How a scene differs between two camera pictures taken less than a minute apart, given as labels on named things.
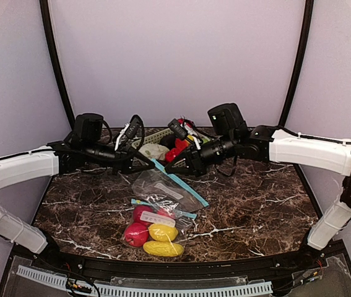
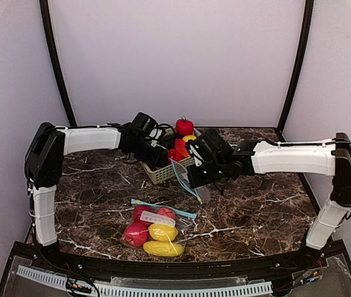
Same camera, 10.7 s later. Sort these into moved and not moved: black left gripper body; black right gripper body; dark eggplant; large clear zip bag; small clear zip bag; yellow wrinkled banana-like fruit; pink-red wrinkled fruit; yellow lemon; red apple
Moved: black left gripper body; black right gripper body; small clear zip bag
Not moved: large clear zip bag; dark eggplant; yellow lemon; yellow wrinkled banana-like fruit; red apple; pink-red wrinkled fruit
